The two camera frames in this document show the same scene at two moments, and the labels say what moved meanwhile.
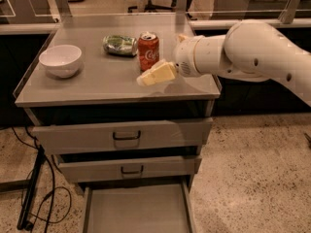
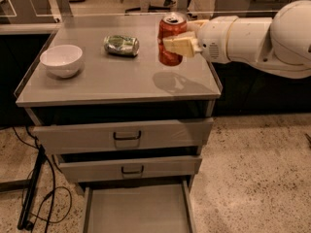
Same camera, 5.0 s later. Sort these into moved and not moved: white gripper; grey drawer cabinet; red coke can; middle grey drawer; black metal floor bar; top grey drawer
Moved: red coke can; white gripper
Not moved: middle grey drawer; grey drawer cabinet; top grey drawer; black metal floor bar
